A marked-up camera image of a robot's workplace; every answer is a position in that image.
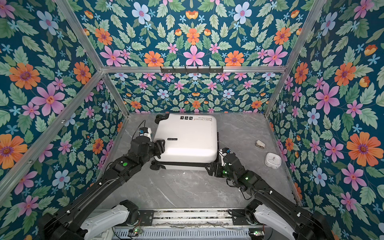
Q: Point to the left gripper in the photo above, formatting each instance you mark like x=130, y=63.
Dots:
x=159, y=146

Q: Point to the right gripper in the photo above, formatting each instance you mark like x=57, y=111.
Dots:
x=218, y=166

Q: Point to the white hard-shell suitcase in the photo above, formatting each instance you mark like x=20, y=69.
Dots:
x=191, y=142

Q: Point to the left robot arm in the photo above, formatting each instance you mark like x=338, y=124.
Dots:
x=59, y=226

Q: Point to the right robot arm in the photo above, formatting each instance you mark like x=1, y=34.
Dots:
x=267, y=206

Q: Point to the small beige stapler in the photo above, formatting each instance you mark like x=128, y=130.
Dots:
x=260, y=144

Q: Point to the white round alarm clock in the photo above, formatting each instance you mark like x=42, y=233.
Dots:
x=273, y=161

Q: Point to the black hook rack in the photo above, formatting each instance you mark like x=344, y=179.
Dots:
x=188, y=70

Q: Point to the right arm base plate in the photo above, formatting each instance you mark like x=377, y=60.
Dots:
x=239, y=218

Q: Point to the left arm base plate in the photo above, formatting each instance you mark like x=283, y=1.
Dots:
x=139, y=218

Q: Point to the aluminium mounting rail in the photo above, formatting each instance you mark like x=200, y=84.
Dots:
x=192, y=216

